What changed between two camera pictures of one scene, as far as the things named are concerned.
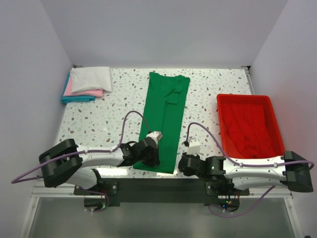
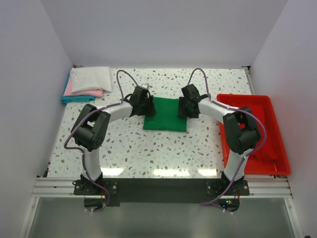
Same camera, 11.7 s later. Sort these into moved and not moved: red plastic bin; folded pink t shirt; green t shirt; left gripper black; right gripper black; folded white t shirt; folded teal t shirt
Moved: right gripper black; green t shirt; left gripper black
Not moved: red plastic bin; folded white t shirt; folded teal t shirt; folded pink t shirt
